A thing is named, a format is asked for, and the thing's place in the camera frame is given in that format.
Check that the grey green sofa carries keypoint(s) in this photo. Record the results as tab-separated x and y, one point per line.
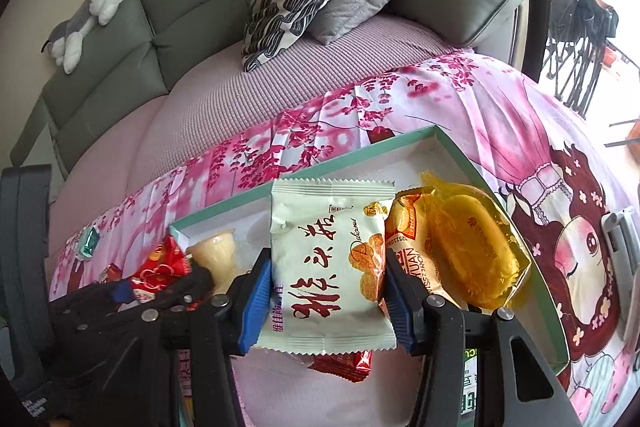
150	45

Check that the green biscuit packet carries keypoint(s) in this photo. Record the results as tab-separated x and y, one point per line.
469	387

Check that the pink cartoon print blanket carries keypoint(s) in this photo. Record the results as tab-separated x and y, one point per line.
203	159

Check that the red snack bag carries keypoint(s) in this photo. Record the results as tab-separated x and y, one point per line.
164	266

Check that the red white snack box packet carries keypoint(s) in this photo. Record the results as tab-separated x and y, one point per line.
111	273

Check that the black drying rack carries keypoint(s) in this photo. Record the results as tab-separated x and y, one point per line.
579	41

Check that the yellow cake clear packet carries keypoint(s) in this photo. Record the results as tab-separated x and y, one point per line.
484	252

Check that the red foil snack packet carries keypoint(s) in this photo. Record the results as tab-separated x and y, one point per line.
354	367

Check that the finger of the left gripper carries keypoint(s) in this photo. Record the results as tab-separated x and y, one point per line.
121	292

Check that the pink sofa seat cover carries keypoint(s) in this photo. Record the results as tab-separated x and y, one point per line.
216	100

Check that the teal foil candy packet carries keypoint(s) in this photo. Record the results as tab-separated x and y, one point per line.
86	243

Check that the orange swiss roll packet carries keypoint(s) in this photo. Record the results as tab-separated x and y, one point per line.
410	236

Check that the grey white plush cat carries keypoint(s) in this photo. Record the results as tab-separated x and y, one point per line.
64	44

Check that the grey phone stand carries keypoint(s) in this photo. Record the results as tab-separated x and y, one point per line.
622	240

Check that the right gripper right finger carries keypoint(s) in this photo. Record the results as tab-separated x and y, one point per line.
515	384

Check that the yellow pudding cup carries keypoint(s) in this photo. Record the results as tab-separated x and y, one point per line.
217	255

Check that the cream peach cake packet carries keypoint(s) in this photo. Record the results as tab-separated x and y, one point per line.
327	241

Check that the clear steamed cake packet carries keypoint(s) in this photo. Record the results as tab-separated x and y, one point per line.
248	247

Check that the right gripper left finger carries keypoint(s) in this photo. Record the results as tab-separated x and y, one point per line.
138	382

